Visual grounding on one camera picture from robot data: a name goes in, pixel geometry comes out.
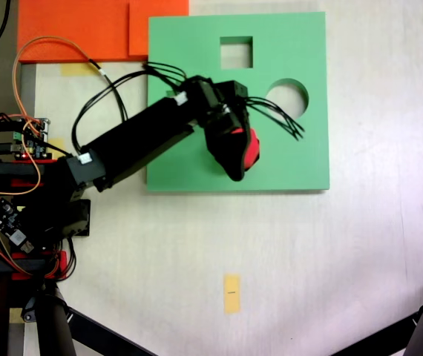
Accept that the red octagonal pillar block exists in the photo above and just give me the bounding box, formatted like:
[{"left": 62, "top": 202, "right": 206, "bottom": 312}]
[{"left": 229, "top": 127, "right": 262, "bottom": 173}]

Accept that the orange flat block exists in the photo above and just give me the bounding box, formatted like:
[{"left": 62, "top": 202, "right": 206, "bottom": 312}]
[{"left": 17, "top": 0, "right": 191, "bottom": 62}]

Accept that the green shape sorter board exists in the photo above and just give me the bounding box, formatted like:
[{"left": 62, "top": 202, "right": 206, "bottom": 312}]
[{"left": 145, "top": 11, "right": 331, "bottom": 194}]

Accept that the marked yellow tape strip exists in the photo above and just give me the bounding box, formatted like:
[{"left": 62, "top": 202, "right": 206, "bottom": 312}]
[{"left": 223, "top": 273, "right": 243, "bottom": 316}]

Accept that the red base clamp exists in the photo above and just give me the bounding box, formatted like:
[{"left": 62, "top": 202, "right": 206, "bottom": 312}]
[{"left": 10, "top": 249, "right": 68, "bottom": 280}]

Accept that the black controller board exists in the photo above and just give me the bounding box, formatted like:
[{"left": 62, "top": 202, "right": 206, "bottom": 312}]
[{"left": 0, "top": 197, "right": 36, "bottom": 255}]

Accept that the short black wire loop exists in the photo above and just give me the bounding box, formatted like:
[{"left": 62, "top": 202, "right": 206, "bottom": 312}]
[{"left": 243, "top": 95, "right": 306, "bottom": 142}]

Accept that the thin black wire bundle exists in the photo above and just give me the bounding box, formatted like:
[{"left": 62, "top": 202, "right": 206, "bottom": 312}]
[{"left": 71, "top": 60, "right": 189, "bottom": 154}]

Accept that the orange wire pair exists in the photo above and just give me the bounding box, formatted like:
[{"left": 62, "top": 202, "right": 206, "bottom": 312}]
[{"left": 0, "top": 35, "right": 105, "bottom": 197}]

